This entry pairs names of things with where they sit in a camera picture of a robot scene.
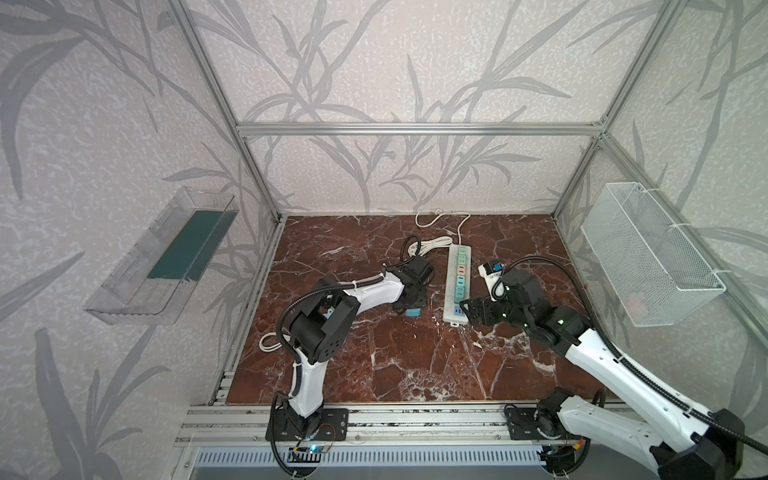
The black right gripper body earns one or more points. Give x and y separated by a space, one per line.
488 309

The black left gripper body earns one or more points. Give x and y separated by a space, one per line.
414 288

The long white power strip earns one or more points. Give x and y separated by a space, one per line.
452 312

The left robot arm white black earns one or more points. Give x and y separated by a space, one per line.
315 327

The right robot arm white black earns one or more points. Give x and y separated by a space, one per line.
674 436

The coiled white cable teal strip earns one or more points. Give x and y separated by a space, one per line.
422 248

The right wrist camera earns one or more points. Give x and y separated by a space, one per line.
491 272

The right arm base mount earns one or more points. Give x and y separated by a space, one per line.
526 423

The white wire mesh basket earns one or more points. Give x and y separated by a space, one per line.
659 276

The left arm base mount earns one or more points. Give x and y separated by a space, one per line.
327 424

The aluminium frame rail front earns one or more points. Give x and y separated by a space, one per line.
389 424

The clear plastic wall tray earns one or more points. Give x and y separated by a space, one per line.
155 280

